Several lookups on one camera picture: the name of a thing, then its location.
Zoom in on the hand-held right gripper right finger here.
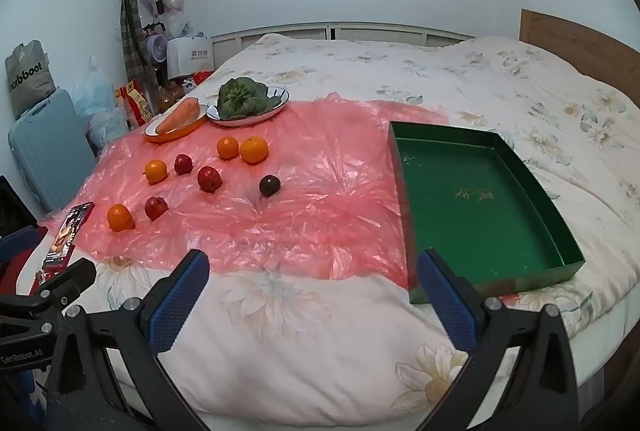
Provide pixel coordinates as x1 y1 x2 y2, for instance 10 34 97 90
417 248 583 431

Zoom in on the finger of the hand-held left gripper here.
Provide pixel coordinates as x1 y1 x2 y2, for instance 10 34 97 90
0 226 47 265
29 257 97 313

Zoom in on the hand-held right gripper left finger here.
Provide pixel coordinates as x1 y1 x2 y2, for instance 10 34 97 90
45 248 231 431

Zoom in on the orange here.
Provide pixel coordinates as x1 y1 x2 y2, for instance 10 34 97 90
216 136 240 160
144 160 168 184
239 136 270 164
107 204 135 233

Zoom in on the green cardboard box tray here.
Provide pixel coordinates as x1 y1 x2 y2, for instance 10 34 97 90
389 121 586 305

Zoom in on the red cloth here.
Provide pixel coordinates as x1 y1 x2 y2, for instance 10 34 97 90
0 243 76 298

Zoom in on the smartphone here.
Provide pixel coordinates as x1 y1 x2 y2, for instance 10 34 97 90
42 202 96 270

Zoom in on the light blue suitcase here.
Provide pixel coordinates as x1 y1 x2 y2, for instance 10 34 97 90
7 88 98 212

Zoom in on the light blue plastic bag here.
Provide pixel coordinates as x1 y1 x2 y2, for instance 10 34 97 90
70 56 128 146

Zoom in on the grey fabric bag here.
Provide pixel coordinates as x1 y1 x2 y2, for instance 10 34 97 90
5 40 57 119

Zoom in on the pink plastic sheet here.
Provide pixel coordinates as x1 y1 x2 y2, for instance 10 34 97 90
40 93 451 289

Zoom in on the carrot on orange plate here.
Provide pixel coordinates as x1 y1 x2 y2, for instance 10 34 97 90
144 103 209 144

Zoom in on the red snack package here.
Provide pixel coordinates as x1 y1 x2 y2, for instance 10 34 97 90
114 80 153 129

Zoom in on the blue rimmed white plate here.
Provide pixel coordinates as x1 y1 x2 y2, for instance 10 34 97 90
206 86 290 128

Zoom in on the green leafy vegetable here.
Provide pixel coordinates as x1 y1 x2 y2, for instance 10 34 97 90
216 77 282 120

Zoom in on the plaid garment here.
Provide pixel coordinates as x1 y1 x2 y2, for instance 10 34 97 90
120 0 161 112

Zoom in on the clear plastic bag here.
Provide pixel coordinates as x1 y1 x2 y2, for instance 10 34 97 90
165 0 201 36

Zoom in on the wooden headboard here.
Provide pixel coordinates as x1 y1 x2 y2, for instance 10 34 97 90
519 9 640 112

